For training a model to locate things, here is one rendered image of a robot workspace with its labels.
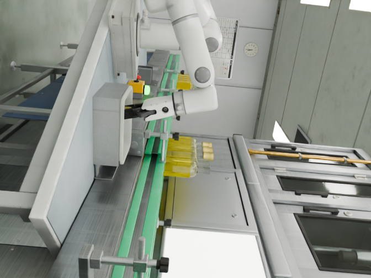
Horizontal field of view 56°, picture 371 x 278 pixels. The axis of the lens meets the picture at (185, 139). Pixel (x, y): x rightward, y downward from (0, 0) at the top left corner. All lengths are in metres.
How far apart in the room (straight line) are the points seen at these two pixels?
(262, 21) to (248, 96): 1.53
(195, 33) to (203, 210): 0.67
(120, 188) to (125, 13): 0.56
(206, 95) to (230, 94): 6.42
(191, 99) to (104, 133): 0.28
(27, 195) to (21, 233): 0.45
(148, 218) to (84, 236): 0.19
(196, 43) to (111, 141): 0.38
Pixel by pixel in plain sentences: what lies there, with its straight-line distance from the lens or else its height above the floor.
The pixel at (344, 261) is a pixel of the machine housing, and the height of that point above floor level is 1.62.
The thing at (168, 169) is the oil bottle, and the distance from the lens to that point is 1.34.
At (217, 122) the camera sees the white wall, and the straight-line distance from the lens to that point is 7.65.
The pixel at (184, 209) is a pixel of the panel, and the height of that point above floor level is 1.05.
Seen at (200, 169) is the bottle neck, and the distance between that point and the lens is 1.36.
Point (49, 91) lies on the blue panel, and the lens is 1.80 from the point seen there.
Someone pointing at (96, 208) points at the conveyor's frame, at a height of 0.80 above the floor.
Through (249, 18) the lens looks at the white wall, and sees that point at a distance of 7.25.
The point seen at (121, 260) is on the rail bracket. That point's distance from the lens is 0.72.
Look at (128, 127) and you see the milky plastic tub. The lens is 1.22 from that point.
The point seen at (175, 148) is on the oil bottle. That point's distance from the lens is 1.46.
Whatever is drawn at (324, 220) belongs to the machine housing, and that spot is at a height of 1.64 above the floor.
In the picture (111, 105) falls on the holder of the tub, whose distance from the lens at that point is 1.04.
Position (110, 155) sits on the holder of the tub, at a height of 0.80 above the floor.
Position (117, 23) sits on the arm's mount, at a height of 0.78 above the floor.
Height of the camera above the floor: 1.00
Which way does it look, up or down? 1 degrees up
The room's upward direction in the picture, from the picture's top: 95 degrees clockwise
